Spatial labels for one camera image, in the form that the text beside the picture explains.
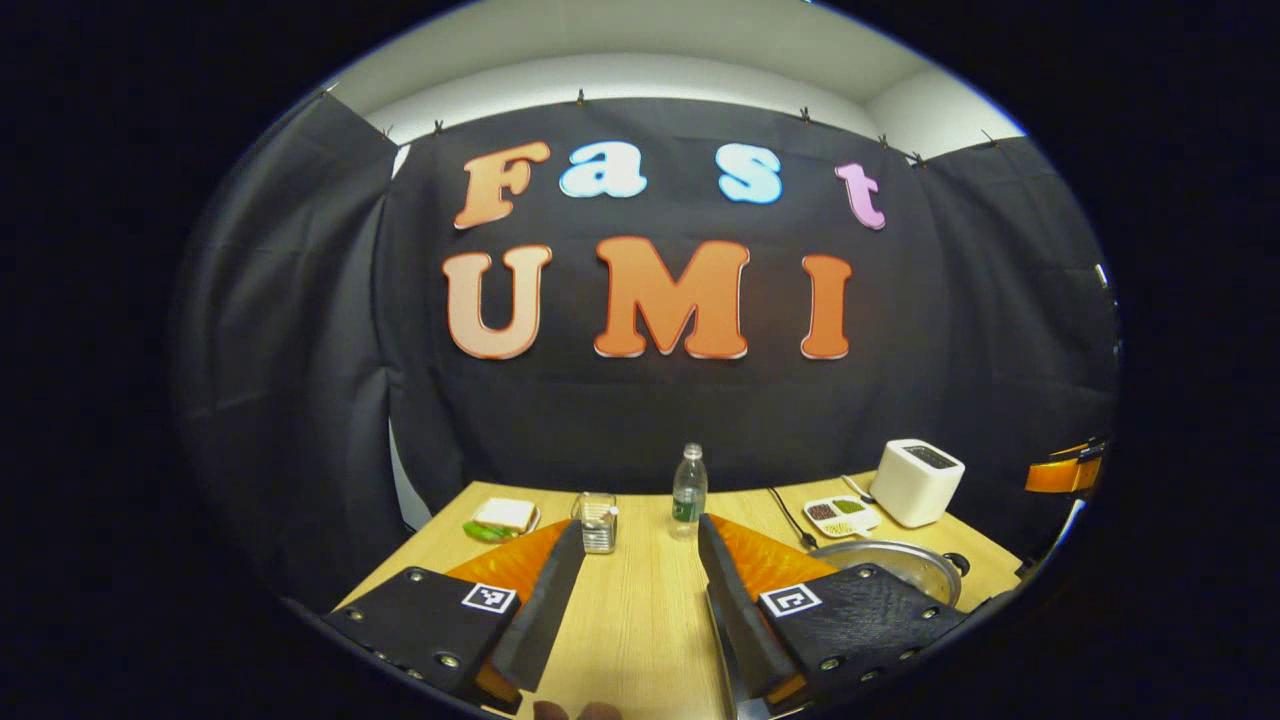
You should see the white toaster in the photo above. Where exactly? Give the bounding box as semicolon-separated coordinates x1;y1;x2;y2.
870;438;967;529

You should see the steel pot with black handle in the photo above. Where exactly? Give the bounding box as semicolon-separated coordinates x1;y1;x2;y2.
808;538;971;608

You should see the white divided bean dish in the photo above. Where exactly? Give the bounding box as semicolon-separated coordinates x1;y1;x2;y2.
803;495;883;539

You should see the clear plastic water bottle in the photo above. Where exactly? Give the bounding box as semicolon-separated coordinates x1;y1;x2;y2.
671;443;710;541

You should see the lettuce sandwich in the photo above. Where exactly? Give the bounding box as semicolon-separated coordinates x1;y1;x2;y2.
462;497;541;544

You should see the black power cable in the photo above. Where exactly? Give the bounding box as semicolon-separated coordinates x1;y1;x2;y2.
768;487;821;553

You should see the metal wire basket holder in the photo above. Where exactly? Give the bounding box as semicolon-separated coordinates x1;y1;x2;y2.
571;491;621;555

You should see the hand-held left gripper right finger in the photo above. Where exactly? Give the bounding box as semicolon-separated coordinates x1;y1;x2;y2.
697;513;971;709

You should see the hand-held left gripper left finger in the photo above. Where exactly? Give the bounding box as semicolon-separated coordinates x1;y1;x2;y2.
322;517;587;713

